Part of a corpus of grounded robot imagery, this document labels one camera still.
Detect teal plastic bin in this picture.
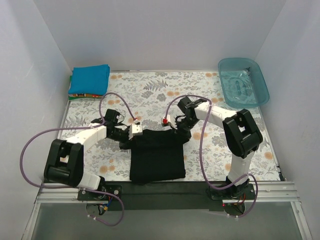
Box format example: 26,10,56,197
218,57,270,109

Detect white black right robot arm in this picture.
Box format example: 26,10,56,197
175,95,263,199

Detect floral table mat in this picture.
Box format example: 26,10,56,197
49,71,281,182

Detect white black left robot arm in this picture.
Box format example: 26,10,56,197
44,109,134,200

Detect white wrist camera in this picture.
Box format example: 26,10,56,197
161,114,177,129
128,123,143,140

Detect black t shirt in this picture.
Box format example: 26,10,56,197
119,129,189,184

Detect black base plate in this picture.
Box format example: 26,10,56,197
77,181,257,213

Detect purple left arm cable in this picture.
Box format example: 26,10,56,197
20,92,140,227

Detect aluminium frame rail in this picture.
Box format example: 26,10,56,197
22,181,312,240

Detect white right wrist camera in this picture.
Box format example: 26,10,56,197
161,114,177,129

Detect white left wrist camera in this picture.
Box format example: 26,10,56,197
128,123,143,140

